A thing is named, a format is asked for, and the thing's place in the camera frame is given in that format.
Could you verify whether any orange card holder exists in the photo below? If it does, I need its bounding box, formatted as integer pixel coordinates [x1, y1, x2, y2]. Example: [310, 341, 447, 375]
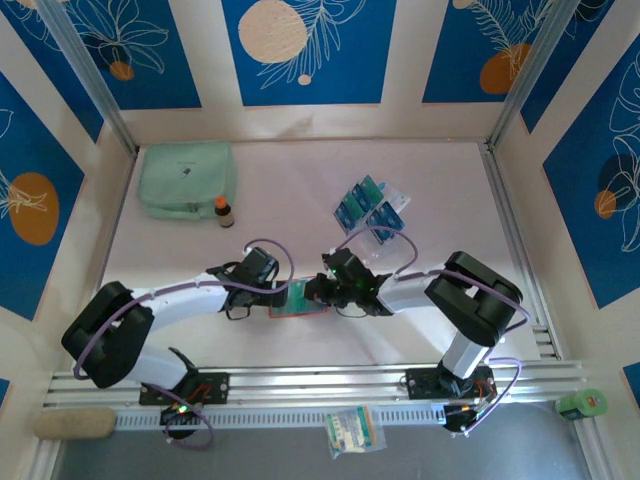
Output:
[268, 277, 330, 320]

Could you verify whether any white light blue credit card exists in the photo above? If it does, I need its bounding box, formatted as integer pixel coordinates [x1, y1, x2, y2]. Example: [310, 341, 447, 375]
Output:
[382, 185, 413, 211]

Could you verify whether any brown bottle orange cap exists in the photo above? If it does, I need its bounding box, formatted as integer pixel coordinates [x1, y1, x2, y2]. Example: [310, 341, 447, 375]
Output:
[214, 196, 236, 230]

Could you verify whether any clear plastic bag with packet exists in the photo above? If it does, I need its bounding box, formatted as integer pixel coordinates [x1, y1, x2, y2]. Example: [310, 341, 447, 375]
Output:
[323, 404, 389, 460]

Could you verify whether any black controller box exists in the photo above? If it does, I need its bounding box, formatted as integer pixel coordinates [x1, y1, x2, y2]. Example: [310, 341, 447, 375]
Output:
[158, 402, 204, 442]

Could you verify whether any mint green zip pouch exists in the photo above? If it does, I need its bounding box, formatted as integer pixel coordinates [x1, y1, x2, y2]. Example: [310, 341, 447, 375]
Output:
[137, 140, 239, 222]

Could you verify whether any beige sponge block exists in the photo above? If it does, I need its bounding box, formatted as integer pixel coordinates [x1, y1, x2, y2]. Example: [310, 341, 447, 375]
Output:
[32, 406, 118, 442]

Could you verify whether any green canister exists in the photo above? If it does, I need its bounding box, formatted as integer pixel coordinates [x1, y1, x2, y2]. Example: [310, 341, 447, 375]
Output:
[554, 388, 609, 420]

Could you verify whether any aluminium corner extrusion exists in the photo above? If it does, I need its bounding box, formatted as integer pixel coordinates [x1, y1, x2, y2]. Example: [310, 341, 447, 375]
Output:
[572, 417, 610, 480]

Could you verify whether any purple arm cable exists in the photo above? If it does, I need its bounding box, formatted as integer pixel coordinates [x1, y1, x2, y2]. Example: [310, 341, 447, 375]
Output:
[73, 238, 296, 381]
[329, 225, 531, 346]

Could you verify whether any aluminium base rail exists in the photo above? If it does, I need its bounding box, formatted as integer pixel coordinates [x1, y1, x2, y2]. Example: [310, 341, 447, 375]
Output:
[42, 359, 590, 409]

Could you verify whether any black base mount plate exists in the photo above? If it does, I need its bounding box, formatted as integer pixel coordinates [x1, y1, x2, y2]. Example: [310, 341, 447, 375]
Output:
[138, 372, 231, 407]
[403, 366, 497, 402]

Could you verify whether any white slotted cable duct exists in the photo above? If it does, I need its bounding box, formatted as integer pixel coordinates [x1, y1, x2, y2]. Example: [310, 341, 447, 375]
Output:
[113, 404, 449, 431]

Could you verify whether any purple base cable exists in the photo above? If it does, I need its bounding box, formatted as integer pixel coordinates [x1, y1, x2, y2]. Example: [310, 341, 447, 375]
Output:
[142, 384, 217, 450]
[449, 357, 525, 440]

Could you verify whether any aluminium side rail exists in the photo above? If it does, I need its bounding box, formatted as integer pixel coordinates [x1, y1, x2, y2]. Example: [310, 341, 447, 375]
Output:
[478, 141, 562, 362]

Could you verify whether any aluminium frame post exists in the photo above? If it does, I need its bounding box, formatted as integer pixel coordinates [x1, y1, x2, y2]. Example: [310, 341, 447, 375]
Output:
[487, 0, 584, 154]
[35, 0, 140, 156]

